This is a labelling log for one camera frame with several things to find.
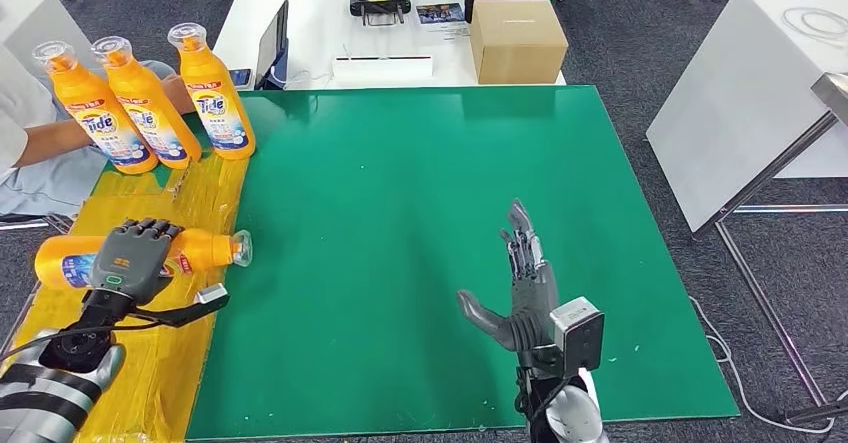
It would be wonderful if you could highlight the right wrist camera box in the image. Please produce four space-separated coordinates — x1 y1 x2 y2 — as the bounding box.
548 296 606 372

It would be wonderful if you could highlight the brown cardboard box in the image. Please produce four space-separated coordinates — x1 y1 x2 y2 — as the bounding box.
470 0 570 86

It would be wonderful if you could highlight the orange detergent bottle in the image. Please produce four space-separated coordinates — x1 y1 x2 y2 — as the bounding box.
31 40 160 176
34 228 254 291
166 22 257 161
90 35 203 171

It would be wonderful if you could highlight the black tablet on stand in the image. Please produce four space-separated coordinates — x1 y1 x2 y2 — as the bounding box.
254 0 291 91

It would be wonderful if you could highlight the black remote controller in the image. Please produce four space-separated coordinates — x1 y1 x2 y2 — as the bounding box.
349 0 413 29

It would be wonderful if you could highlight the white cabinet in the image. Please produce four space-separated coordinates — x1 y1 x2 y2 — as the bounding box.
0 0 101 77

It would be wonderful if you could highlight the printed brochure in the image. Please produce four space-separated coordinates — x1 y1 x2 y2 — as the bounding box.
415 3 470 37

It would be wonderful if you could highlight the white coiled cable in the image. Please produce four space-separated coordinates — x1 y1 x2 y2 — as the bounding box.
783 6 848 47

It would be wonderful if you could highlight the white flat box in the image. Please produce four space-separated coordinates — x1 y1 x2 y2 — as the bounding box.
332 55 435 85

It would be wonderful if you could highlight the person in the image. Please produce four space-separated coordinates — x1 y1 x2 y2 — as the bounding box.
0 45 197 219

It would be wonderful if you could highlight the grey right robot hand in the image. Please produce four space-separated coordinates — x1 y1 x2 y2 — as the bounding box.
457 198 561 355

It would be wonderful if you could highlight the white floor cable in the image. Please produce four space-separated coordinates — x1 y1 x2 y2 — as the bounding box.
688 296 848 438

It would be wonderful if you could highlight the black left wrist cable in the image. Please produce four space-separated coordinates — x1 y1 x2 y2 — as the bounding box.
0 319 200 365

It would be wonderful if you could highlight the white square table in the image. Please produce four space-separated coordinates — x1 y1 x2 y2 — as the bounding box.
647 0 848 235

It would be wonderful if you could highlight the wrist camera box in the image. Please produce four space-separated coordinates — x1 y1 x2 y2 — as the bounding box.
548 296 606 372
142 282 231 329

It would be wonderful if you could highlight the steel frame table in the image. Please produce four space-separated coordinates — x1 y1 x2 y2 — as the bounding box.
692 72 848 428

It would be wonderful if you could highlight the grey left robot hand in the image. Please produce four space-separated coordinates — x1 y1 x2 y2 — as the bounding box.
89 217 185 309

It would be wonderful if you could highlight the person's right hand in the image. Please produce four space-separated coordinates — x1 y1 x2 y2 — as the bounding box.
162 74 197 115

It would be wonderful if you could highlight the white desk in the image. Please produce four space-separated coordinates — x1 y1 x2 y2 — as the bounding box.
211 0 568 91

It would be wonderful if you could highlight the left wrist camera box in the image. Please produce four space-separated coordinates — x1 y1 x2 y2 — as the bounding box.
142 282 231 329

